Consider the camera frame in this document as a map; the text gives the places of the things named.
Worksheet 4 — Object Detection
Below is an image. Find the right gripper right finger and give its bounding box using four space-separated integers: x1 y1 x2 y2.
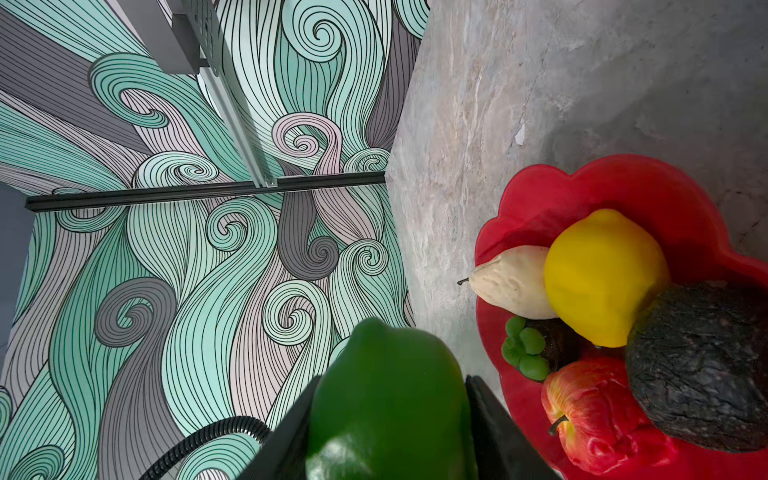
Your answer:
465 376 560 480

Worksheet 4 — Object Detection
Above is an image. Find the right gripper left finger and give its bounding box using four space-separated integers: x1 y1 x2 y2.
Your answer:
237 376 321 480

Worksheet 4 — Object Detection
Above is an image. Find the dark purple mangosteen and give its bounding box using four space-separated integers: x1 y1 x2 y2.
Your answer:
501 315 580 383

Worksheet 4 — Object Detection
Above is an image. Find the green lime fruit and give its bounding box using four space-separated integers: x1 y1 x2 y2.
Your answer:
305 318 479 479

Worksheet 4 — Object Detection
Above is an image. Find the pale yellow pear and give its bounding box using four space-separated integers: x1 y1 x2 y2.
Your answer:
457 245 557 320

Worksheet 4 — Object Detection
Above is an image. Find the yellow lemon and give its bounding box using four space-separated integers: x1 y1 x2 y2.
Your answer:
544 209 671 348

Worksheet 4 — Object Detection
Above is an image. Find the black avocado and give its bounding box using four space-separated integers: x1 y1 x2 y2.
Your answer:
625 283 767 453

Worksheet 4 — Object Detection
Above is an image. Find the black corrugated cable conduit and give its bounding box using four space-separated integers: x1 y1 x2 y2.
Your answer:
139 415 272 480

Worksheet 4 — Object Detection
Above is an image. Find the black frame post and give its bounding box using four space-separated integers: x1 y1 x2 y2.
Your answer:
25 172 386 213

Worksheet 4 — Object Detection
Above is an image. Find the aluminium rail back wall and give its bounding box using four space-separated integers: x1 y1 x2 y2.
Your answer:
180 0 277 188

